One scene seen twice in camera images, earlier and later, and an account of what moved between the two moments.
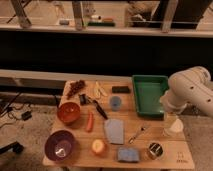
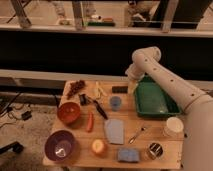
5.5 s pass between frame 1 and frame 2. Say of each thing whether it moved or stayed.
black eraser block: stayed
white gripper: moved
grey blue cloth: stayed
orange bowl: stayed
